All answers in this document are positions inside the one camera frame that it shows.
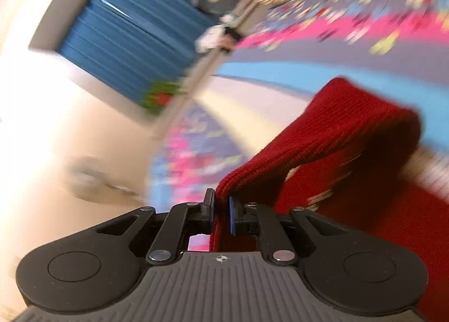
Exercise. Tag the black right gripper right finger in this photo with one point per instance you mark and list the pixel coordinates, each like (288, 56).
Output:
(345, 268)

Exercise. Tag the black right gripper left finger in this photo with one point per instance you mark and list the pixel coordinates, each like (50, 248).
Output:
(98, 266)

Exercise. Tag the red knitted cardigan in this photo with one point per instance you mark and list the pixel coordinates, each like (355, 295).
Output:
(346, 153)

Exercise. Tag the white standing fan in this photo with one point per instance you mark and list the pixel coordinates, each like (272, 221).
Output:
(86, 180)

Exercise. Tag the green potted plant red pot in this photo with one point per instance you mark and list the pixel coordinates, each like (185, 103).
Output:
(160, 95)

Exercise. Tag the colourful floral bed blanket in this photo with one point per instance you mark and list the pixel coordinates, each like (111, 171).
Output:
(394, 49)

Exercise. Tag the blue window curtain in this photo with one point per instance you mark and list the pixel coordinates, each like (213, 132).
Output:
(133, 46)

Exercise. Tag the white clutter on sill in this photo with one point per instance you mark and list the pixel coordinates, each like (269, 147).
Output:
(222, 36)

